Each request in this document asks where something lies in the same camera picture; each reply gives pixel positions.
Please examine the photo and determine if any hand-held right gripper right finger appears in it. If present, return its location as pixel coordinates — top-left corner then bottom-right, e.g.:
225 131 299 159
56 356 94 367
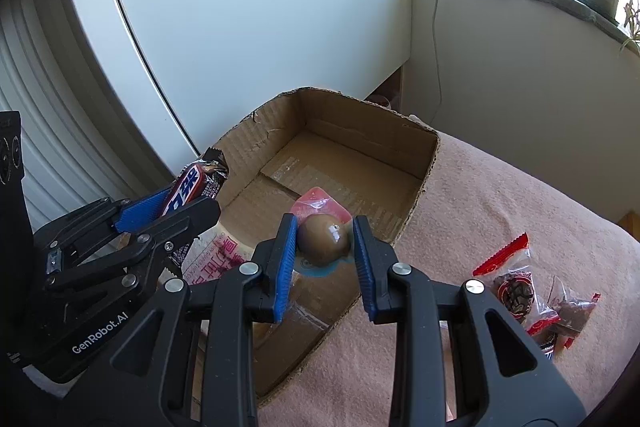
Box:
351 215 588 427

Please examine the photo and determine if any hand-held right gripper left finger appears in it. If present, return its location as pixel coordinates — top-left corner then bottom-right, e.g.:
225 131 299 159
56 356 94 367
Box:
57 213 301 427

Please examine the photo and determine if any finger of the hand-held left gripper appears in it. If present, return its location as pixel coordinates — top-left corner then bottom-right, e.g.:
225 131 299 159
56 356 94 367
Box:
46 196 222 294
35 187 176 259

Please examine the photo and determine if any chocolate bar with white letters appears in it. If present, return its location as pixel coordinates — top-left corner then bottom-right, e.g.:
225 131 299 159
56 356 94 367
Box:
159 147 231 223

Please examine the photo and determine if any packaged brown egg red packet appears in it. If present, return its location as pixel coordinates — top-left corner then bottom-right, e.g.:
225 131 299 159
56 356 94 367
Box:
291 187 353 279

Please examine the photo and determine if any brown cardboard box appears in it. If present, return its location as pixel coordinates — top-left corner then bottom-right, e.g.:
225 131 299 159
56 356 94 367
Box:
182 86 441 410

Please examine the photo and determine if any red-edged clear snack packet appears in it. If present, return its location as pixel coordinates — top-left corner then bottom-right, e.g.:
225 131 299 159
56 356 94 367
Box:
472 232 561 334

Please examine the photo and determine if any bread packet with pink print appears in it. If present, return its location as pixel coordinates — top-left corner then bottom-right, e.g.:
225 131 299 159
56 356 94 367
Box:
181 227 251 293

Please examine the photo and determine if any pink blanket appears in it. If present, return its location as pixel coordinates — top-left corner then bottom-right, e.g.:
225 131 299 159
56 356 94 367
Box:
260 129 640 427

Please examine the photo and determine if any white ribbed panel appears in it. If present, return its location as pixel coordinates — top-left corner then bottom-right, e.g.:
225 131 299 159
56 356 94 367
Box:
0 0 197 233

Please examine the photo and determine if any clear packet of dark snack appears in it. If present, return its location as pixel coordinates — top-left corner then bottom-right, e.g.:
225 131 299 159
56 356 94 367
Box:
530 276 602 358

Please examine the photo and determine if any white cabinet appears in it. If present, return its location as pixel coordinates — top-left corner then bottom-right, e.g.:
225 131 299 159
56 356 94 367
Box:
55 0 413 188

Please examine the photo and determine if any small drooping plant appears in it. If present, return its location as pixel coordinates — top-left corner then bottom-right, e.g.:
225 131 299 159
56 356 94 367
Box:
619 0 640 54

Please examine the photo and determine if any white power cable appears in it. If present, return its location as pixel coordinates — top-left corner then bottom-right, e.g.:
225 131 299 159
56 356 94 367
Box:
427 0 451 120

